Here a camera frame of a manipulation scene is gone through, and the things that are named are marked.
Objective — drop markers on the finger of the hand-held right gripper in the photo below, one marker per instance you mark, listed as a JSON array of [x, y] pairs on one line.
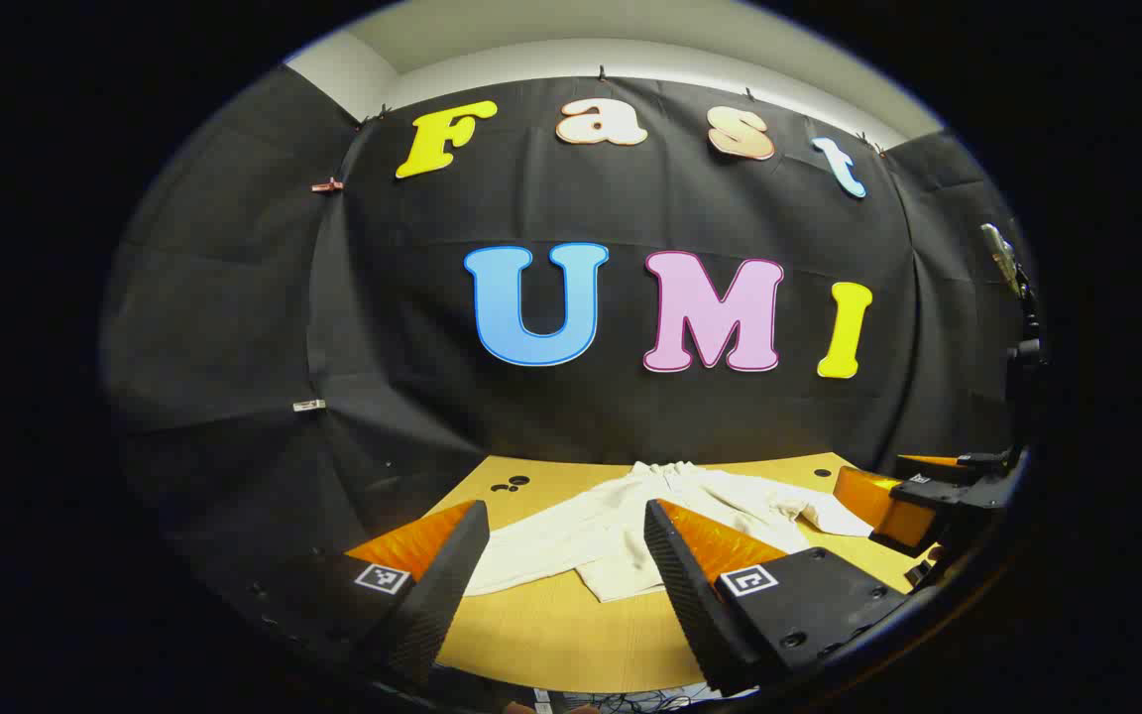
[[928, 461], [873, 506]]

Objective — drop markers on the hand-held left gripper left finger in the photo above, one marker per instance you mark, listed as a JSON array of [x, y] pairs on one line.
[[437, 605]]

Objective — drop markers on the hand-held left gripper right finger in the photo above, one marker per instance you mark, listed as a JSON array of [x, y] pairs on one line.
[[690, 595]]

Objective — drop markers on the cream white garment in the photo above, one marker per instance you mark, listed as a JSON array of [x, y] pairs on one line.
[[611, 526]]

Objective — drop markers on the white cloth clip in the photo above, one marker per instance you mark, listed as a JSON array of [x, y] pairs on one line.
[[308, 405]]

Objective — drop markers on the black backdrop cloth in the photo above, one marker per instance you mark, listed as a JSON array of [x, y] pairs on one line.
[[412, 297]]

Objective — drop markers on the pink cloth clip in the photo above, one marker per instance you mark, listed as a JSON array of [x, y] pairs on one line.
[[327, 184]]

